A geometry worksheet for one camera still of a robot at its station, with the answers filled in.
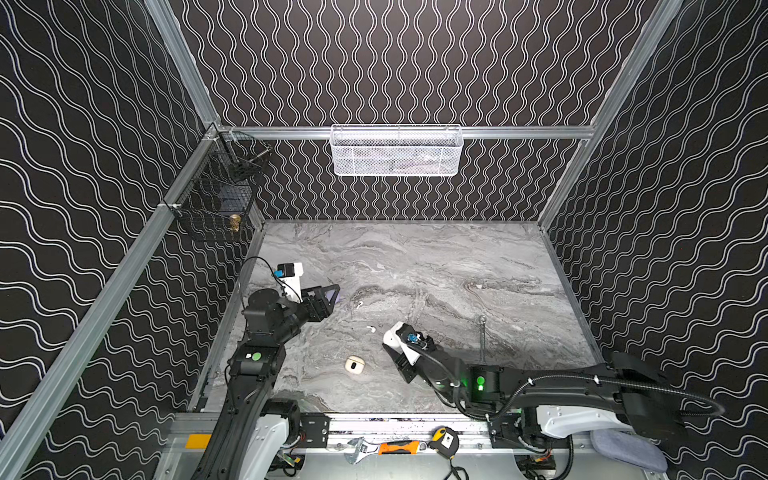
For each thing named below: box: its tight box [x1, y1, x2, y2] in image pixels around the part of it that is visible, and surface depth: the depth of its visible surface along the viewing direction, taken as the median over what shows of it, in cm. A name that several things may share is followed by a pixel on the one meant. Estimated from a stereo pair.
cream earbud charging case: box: [344, 355, 365, 375], surface depth 85 cm
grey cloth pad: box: [590, 429, 668, 473], surface depth 71 cm
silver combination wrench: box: [479, 315, 487, 364], surface depth 92 cm
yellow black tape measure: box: [428, 426, 460, 459], surface depth 73 cm
